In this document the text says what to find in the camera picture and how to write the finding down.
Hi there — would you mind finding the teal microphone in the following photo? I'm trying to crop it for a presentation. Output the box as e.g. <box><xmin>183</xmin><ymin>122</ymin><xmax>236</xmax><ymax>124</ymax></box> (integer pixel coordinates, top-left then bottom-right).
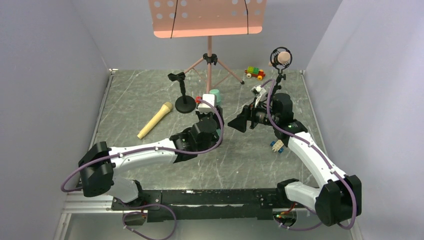
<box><xmin>209</xmin><ymin>89</ymin><xmax>222</xmax><ymax>106</ymax></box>

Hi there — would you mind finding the black tripod microphone stand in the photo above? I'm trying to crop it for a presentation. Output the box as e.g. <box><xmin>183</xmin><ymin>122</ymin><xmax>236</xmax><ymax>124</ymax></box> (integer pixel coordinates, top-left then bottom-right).
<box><xmin>270</xmin><ymin>46</ymin><xmax>293</xmax><ymax>97</ymax></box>

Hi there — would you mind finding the pink microphone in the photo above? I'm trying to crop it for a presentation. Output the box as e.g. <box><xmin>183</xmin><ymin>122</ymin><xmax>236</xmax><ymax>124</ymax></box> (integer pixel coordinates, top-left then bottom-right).
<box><xmin>268</xmin><ymin>51</ymin><xmax>292</xmax><ymax>67</ymax></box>

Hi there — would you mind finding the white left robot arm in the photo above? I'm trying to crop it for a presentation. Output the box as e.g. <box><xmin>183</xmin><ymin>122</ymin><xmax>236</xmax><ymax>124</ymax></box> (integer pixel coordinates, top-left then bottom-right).
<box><xmin>78</xmin><ymin>106</ymin><xmax>224</xmax><ymax>203</ymax></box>

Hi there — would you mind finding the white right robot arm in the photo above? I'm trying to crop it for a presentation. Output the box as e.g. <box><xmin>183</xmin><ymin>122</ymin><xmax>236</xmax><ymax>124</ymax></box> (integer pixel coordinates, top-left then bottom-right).
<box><xmin>227</xmin><ymin>93</ymin><xmax>362</xmax><ymax>226</ymax></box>

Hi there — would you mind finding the rear black round-base mic stand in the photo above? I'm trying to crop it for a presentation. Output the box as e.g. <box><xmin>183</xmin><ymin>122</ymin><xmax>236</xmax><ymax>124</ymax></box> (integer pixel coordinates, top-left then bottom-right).
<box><xmin>167</xmin><ymin>72</ymin><xmax>196</xmax><ymax>114</ymax></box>

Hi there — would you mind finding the pink music stand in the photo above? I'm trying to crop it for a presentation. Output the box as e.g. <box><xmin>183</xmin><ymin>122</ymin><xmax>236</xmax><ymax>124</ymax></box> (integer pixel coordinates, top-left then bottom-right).
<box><xmin>148</xmin><ymin>0</ymin><xmax>267</xmax><ymax>92</ymax></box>

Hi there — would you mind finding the white blue toy block car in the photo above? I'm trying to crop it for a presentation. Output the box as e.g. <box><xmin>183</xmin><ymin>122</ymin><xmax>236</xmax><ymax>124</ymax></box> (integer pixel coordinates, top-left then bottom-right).
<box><xmin>270</xmin><ymin>139</ymin><xmax>284</xmax><ymax>154</ymax></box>

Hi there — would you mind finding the colourful toy block train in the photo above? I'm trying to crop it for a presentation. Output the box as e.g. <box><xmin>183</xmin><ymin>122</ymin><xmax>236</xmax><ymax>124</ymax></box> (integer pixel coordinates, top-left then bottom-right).
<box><xmin>244</xmin><ymin>66</ymin><xmax>266</xmax><ymax>81</ymax></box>

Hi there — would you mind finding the yellow microphone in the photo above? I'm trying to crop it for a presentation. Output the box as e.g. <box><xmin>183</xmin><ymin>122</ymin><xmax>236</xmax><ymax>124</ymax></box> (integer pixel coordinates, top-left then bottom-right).
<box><xmin>137</xmin><ymin>102</ymin><xmax>173</xmax><ymax>140</ymax></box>

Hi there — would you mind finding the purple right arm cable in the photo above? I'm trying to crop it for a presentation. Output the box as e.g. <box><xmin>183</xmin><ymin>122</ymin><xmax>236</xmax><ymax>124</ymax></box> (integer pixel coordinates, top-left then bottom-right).
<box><xmin>259</xmin><ymin>78</ymin><xmax>358</xmax><ymax>232</ymax></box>

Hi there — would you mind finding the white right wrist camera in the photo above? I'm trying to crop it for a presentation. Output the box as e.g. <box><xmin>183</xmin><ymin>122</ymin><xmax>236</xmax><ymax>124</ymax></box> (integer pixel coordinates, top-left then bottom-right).
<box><xmin>251</xmin><ymin>85</ymin><xmax>267</xmax><ymax>108</ymax></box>

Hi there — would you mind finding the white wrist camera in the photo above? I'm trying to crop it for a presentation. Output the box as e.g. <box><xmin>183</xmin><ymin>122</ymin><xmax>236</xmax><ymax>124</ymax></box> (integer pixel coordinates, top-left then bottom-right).
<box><xmin>251</xmin><ymin>85</ymin><xmax>267</xmax><ymax>108</ymax></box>
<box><xmin>195</xmin><ymin>93</ymin><xmax>217</xmax><ymax>113</ymax></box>

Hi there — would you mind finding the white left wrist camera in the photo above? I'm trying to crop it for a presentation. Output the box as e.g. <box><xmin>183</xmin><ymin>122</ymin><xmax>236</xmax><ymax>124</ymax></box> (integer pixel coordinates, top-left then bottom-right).
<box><xmin>195</xmin><ymin>93</ymin><xmax>217</xmax><ymax>113</ymax></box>

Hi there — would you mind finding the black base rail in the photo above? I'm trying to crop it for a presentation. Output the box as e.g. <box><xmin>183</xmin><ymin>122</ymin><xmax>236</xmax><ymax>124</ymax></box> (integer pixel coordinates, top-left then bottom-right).
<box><xmin>111</xmin><ymin>188</ymin><xmax>308</xmax><ymax>225</ymax></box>

